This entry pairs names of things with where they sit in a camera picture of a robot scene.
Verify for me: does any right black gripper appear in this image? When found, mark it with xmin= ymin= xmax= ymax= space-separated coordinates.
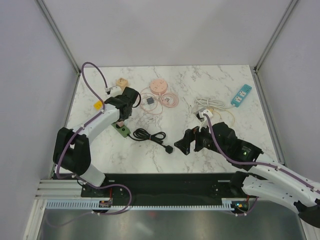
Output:
xmin=173 ymin=119 xmax=228 ymax=156

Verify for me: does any green power strip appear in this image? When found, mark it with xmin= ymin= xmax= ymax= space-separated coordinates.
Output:
xmin=111 ymin=123 xmax=131 ymax=138

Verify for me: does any yellow cube plug adapter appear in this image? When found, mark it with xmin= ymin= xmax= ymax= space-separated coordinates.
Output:
xmin=93 ymin=100 xmax=104 ymax=111

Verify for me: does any yellow thin cable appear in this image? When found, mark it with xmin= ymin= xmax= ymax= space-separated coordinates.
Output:
xmin=207 ymin=106 xmax=236 ymax=126

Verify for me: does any pink small plug adapter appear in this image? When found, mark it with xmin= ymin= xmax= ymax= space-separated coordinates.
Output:
xmin=116 ymin=121 xmax=125 ymax=128

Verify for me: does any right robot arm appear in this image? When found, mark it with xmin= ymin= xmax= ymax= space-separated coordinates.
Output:
xmin=174 ymin=122 xmax=320 ymax=228

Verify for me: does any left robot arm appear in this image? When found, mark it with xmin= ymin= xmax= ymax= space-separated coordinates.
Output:
xmin=53 ymin=87 xmax=140 ymax=197

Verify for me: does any beige cube plug adapter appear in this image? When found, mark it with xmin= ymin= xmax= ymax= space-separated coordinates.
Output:
xmin=115 ymin=77 xmax=129 ymax=89

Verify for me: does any grey small cube adapter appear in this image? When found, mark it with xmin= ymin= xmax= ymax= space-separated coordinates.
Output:
xmin=147 ymin=97 xmax=154 ymax=105

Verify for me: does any pink round power strip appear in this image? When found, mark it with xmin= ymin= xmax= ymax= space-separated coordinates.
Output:
xmin=149 ymin=78 xmax=168 ymax=95

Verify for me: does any teal power strip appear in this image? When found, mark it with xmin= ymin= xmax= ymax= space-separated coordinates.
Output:
xmin=230 ymin=84 xmax=252 ymax=108

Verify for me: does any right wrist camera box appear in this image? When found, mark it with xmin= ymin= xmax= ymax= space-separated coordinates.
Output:
xmin=195 ymin=108 xmax=213 ymax=131

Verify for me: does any black coiled power cord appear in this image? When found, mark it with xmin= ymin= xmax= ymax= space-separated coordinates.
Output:
xmin=127 ymin=127 xmax=174 ymax=154

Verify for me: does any white coiled cord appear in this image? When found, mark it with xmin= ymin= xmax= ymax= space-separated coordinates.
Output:
xmin=190 ymin=96 xmax=237 ymax=117

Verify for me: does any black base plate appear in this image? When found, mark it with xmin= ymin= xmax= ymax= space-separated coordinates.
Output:
xmin=81 ymin=171 xmax=249 ymax=205

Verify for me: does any white slotted cable duct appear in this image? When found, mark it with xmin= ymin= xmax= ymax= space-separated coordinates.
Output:
xmin=46 ymin=197 xmax=251 ymax=211

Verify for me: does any left aluminium frame post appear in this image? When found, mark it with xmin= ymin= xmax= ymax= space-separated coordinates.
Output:
xmin=35 ymin=0 xmax=81 ymax=77

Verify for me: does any aluminium frame post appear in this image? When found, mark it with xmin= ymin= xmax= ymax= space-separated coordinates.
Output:
xmin=35 ymin=0 xmax=81 ymax=77
xmin=253 ymin=0 xmax=300 ymax=75

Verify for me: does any right aluminium frame post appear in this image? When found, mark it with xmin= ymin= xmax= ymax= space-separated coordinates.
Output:
xmin=253 ymin=0 xmax=300 ymax=75

